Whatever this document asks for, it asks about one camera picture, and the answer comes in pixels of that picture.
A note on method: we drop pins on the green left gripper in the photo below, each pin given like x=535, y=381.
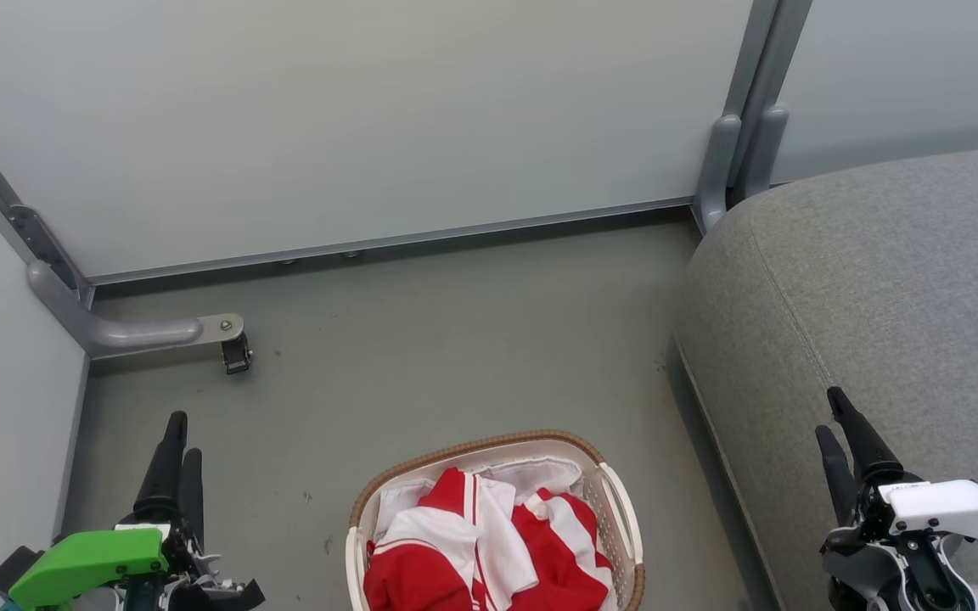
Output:
x=86, y=564

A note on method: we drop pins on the grey fabric sofa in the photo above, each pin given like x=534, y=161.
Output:
x=879, y=297

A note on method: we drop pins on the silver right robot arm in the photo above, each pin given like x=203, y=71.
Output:
x=862, y=570

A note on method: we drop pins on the grey partition post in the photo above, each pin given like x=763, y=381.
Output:
x=765, y=51
x=5, y=195

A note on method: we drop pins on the grey upright partition foot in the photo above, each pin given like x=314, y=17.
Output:
x=765, y=148
x=716, y=170

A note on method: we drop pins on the red and white garment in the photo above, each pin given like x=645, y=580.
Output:
x=421, y=577

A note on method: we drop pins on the white cloth basket liner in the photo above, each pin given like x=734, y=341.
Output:
x=540, y=471

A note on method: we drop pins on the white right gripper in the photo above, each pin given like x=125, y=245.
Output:
x=956, y=509

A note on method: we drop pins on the grey curved partition foot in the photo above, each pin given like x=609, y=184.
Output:
x=132, y=333

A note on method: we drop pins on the white laundry basket brown rim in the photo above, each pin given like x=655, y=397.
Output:
x=622, y=526

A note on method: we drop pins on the black caster wheel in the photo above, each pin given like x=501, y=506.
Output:
x=237, y=356

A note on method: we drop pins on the aluminium partition bottom rail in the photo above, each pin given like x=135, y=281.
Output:
x=387, y=240

